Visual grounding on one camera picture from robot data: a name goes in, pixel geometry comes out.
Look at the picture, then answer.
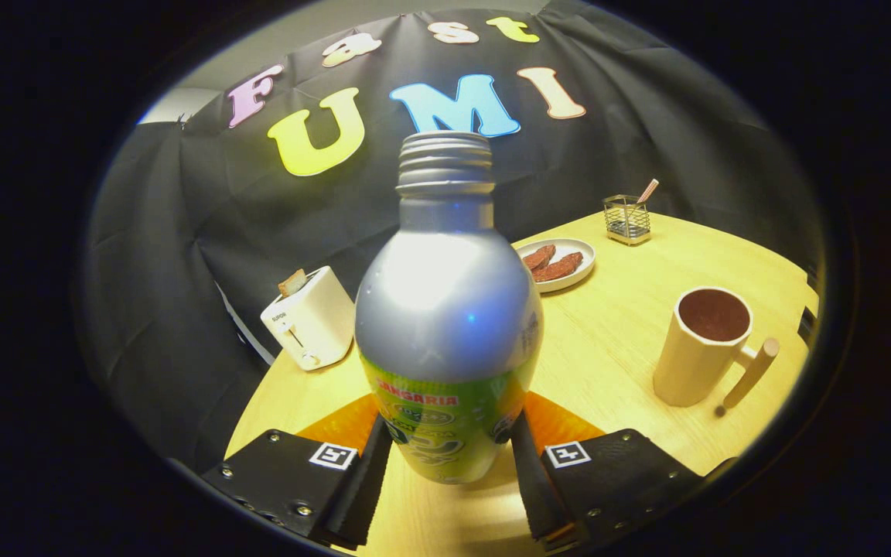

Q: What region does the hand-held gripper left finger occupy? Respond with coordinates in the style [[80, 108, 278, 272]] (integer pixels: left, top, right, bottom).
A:
[[202, 393, 394, 552]]

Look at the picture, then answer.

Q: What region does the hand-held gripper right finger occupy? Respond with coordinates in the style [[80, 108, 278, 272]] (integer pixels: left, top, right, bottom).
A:
[[509, 391, 736, 554]]

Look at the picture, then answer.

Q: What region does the silver green juice bottle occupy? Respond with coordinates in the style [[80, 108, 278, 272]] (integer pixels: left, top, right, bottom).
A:
[[354, 131, 545, 486]]

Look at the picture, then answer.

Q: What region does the cream cup with wooden handle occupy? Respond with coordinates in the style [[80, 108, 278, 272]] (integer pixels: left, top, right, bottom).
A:
[[653, 286, 780, 409]]

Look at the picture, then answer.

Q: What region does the wooden table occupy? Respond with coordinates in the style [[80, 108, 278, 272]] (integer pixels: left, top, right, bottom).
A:
[[225, 210, 819, 557]]

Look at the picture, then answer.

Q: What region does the white toaster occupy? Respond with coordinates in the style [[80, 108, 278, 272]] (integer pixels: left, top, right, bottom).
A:
[[261, 265, 356, 371]]

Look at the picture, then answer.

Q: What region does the round white plate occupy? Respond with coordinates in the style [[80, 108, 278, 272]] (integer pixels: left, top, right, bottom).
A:
[[515, 237, 596, 293]]

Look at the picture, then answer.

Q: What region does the metal wire holder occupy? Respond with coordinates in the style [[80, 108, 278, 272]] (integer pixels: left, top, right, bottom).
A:
[[603, 194, 652, 246]]

